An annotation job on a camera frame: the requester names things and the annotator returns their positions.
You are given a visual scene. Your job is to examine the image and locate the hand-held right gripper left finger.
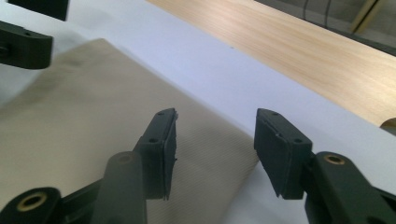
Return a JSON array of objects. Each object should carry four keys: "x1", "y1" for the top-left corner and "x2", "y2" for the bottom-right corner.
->
[{"x1": 133, "y1": 107, "x2": 179, "y2": 201}]

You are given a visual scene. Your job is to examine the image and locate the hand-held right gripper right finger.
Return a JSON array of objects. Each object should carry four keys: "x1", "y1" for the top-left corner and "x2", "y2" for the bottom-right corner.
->
[{"x1": 253, "y1": 107, "x2": 314, "y2": 201}]

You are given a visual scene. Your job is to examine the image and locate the beige pants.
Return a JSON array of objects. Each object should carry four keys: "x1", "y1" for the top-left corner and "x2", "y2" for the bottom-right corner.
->
[{"x1": 0, "y1": 37, "x2": 260, "y2": 224}]

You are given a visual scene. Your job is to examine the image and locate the white board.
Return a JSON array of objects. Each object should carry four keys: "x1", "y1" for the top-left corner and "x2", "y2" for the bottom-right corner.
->
[{"x1": 0, "y1": 0, "x2": 396, "y2": 224}]

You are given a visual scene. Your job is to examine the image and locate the round table grommet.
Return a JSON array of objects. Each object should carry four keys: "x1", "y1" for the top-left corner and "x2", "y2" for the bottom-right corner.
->
[{"x1": 379, "y1": 117, "x2": 396, "y2": 136}]

